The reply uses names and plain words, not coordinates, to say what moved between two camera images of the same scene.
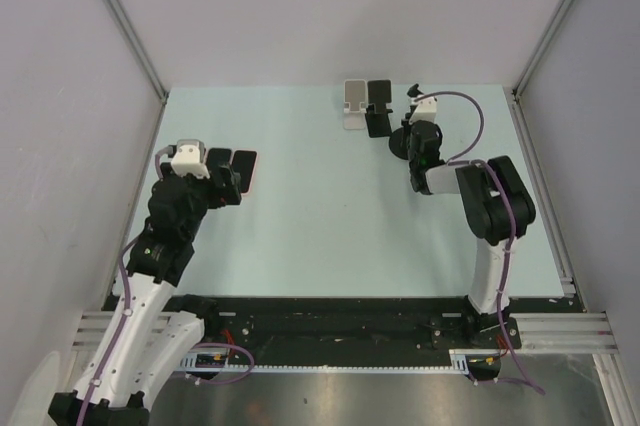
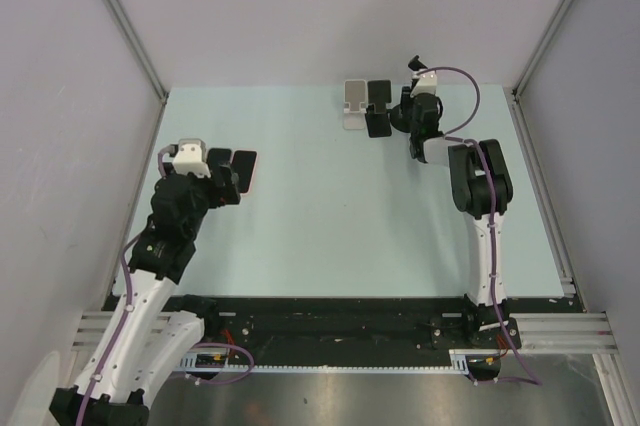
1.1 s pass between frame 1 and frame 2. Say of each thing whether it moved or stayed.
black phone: stayed
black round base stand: moved
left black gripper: stayed
